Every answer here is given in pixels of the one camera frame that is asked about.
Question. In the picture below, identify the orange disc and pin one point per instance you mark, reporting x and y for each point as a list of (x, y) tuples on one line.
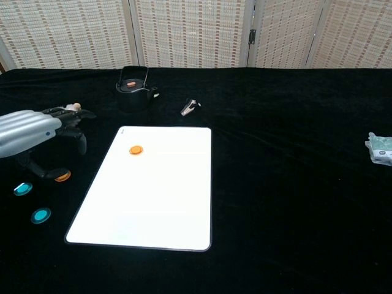
[(136, 150), (65, 177)]

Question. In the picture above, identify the white magnetic board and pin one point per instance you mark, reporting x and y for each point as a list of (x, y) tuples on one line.
[(153, 199)]

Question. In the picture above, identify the cyan disc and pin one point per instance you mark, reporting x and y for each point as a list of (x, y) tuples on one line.
[(23, 189), (40, 215)]

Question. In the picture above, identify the black velvet tablecloth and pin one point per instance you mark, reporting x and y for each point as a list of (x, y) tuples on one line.
[(275, 199)]

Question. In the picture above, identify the small metal clip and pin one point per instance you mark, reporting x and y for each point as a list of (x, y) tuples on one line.
[(188, 108)]

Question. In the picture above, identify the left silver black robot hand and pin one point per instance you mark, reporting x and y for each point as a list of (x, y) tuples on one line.
[(24, 131)]

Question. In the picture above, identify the green white tissue pack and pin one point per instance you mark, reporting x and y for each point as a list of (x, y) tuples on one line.
[(381, 151)]

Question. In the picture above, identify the woven bamboo folding screen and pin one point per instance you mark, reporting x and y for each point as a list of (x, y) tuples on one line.
[(190, 33)]

